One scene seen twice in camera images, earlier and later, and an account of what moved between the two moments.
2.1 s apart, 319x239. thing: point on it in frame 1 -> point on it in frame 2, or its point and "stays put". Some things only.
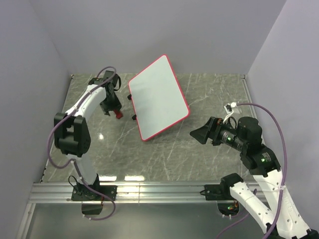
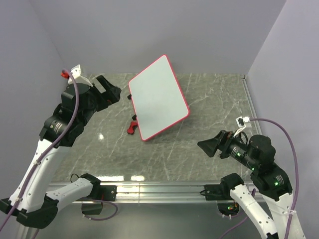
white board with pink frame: x=158 y=101 stays put
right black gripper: x=212 y=128 -> x=222 y=141
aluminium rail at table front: x=126 y=192 stays put
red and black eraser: x=118 y=114 -> x=131 y=130
